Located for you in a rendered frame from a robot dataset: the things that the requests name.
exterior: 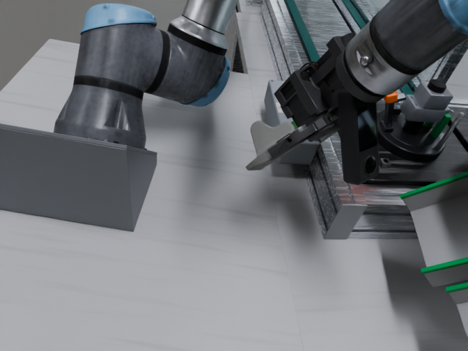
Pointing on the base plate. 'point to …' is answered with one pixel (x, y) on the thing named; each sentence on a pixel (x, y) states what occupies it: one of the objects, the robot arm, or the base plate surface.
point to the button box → (303, 157)
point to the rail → (335, 223)
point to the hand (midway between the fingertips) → (285, 157)
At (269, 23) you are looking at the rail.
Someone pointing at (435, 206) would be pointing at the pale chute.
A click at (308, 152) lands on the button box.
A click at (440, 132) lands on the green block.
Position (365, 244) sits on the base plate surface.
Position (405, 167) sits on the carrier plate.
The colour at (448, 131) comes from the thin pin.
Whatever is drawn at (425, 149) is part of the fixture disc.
